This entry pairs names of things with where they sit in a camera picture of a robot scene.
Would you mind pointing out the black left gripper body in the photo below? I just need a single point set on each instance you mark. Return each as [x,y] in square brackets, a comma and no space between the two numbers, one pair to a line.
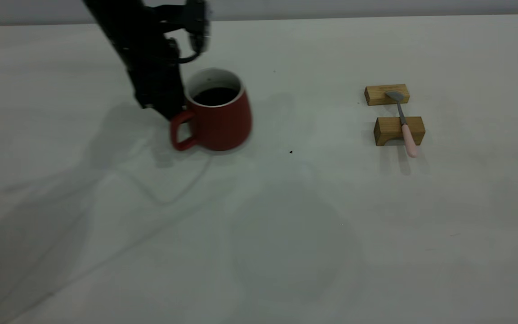
[155,72]

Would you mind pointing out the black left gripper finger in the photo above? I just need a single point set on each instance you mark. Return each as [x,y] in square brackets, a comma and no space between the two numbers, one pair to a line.
[172,111]

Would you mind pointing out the red ceramic cup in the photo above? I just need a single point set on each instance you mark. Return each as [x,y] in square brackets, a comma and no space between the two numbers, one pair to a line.
[223,126]

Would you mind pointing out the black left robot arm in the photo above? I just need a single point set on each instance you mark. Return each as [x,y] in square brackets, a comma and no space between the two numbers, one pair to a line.
[115,13]

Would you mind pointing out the dark coffee liquid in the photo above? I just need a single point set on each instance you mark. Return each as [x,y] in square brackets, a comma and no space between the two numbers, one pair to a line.
[215,96]

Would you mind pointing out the flat wooden block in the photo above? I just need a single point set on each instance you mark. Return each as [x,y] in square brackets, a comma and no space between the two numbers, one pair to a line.
[378,95]

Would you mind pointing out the arched wooden block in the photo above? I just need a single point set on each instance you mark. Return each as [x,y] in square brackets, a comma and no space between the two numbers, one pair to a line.
[387,131]

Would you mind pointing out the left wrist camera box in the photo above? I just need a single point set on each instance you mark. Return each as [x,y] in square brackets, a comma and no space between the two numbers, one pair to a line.
[197,24]

